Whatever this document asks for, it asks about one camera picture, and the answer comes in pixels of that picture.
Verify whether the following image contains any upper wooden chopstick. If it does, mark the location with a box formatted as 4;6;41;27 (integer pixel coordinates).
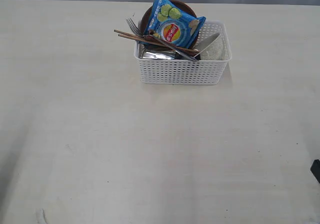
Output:
113;29;200;54

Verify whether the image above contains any lower wooden chopstick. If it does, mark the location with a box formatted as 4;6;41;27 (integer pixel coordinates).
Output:
118;33;200;55

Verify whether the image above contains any brown wooden plate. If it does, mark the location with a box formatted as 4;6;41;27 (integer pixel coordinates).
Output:
139;0;199;48

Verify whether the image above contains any white perforated plastic basket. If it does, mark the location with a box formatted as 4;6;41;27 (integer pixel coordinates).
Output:
133;20;232;85

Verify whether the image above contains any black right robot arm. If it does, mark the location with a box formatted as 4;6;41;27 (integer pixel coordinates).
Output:
310;159;320;183

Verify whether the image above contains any wooden chopstick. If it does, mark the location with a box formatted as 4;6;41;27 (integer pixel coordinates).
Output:
118;33;200;55
113;29;200;54

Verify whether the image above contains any blue chips bag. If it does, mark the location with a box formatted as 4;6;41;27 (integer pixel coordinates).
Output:
143;0;206;48

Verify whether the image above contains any silver foil packet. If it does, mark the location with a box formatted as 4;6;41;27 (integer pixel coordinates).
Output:
138;43;176;60

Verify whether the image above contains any silver table knife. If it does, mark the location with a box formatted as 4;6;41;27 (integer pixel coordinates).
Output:
148;35;198;62

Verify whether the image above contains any white ceramic bowl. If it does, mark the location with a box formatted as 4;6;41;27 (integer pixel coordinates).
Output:
195;33;225;60

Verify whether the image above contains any silver metal fork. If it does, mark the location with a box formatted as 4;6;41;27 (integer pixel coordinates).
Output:
125;17;198;62

